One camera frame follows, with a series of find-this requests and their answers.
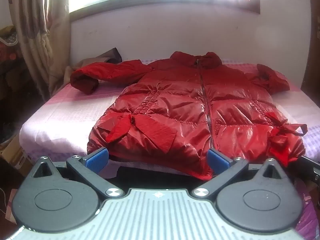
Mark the person's purple garment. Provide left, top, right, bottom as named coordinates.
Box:
left=295, top=180, right=320, bottom=240

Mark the cardboard box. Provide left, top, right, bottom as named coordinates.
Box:
left=0, top=135, right=33, bottom=172

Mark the dark brown cloth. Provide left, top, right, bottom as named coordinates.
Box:
left=100, top=47, right=123, bottom=64

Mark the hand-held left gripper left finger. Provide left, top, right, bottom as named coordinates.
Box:
left=32, top=147, right=126, bottom=198

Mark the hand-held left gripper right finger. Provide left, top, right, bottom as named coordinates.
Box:
left=191, top=148, right=290, bottom=198

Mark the colourful patterned cloth pile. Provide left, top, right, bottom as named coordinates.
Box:
left=0, top=25, right=24, bottom=64

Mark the bed with pink checked sheet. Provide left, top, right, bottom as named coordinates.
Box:
left=19, top=59, right=320, bottom=180

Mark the beige patterned curtain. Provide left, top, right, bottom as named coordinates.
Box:
left=7, top=0, right=72, bottom=102

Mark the red puffer jacket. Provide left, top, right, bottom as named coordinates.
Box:
left=70, top=51, right=308, bottom=182

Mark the beige cloth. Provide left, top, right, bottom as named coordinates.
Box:
left=64, top=57, right=112, bottom=87

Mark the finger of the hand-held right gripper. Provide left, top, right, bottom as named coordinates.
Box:
left=287, top=155, right=320, bottom=183

